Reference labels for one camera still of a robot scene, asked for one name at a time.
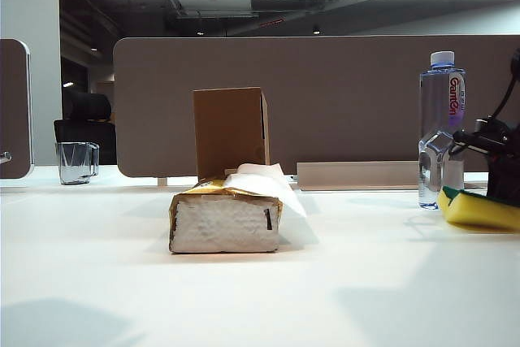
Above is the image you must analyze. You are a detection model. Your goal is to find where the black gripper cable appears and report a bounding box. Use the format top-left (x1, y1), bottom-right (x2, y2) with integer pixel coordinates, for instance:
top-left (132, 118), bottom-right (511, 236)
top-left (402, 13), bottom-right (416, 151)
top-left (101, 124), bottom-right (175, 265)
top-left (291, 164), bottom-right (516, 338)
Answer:
top-left (489, 46), bottom-right (520, 121)

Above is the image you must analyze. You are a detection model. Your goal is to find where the gold wrapped tissue pack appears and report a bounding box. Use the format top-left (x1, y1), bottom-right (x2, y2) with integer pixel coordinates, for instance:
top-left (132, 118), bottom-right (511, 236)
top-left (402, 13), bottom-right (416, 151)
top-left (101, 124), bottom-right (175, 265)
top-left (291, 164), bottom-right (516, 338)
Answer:
top-left (167, 177), bottom-right (284, 254)

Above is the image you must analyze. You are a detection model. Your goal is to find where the beige metal cable tray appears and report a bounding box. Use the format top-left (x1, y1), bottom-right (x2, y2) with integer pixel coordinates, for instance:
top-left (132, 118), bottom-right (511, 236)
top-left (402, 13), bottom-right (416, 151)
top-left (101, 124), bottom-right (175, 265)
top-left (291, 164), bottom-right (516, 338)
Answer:
top-left (296, 161), bottom-right (421, 192)

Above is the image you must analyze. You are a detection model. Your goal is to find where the brown cardboard box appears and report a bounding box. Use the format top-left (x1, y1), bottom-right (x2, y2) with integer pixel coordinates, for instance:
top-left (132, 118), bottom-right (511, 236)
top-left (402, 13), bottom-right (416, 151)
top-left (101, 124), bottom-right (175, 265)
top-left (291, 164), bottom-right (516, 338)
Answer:
top-left (192, 86), bottom-right (272, 180)

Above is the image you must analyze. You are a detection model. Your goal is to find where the clear glass mug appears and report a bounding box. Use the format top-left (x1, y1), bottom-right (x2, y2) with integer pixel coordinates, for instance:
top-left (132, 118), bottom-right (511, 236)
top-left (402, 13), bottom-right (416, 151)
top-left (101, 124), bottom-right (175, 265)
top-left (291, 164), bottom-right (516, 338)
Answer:
top-left (54, 141), bottom-right (100, 185)

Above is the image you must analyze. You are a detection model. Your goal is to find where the black office chair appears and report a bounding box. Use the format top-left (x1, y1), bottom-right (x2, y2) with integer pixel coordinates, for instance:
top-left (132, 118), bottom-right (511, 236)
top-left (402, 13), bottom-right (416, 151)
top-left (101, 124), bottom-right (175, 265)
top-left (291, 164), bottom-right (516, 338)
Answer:
top-left (53, 89), bottom-right (117, 166)

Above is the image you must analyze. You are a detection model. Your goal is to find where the wide brown desk divider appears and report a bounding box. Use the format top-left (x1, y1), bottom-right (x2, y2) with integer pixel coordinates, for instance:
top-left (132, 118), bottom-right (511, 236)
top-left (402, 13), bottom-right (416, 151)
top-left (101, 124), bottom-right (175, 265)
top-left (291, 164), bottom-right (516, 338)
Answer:
top-left (112, 34), bottom-right (520, 180)

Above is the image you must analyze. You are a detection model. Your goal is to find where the narrow brown desk divider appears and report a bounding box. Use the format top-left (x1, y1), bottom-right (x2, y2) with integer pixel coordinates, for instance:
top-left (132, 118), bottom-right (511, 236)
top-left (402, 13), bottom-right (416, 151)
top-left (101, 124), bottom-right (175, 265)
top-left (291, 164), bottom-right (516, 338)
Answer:
top-left (0, 38), bottom-right (34, 180)

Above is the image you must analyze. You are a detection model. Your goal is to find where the yellow sponge with green scourer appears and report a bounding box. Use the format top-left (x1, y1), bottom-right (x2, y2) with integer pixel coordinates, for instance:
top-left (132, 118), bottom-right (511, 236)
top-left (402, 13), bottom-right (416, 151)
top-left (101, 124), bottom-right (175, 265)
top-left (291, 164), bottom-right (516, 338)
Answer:
top-left (437, 186), bottom-right (520, 234)

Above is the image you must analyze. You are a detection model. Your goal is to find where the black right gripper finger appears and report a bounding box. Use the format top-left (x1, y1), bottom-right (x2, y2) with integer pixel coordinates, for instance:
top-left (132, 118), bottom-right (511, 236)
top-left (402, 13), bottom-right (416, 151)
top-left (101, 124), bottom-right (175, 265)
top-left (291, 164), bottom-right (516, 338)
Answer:
top-left (451, 118), bottom-right (520, 204)

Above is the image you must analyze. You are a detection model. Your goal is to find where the clear Ganten water bottle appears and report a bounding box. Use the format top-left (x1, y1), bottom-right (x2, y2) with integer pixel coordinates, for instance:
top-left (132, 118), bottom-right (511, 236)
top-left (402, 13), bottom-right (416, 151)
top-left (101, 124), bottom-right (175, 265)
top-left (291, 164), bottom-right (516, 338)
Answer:
top-left (418, 50), bottom-right (467, 211)

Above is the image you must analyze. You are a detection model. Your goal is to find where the white tissue sheet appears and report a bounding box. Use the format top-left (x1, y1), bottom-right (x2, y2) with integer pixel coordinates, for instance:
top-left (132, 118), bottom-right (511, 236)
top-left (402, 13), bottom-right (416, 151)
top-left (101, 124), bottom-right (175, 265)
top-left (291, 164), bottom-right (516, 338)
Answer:
top-left (222, 163), bottom-right (320, 245)

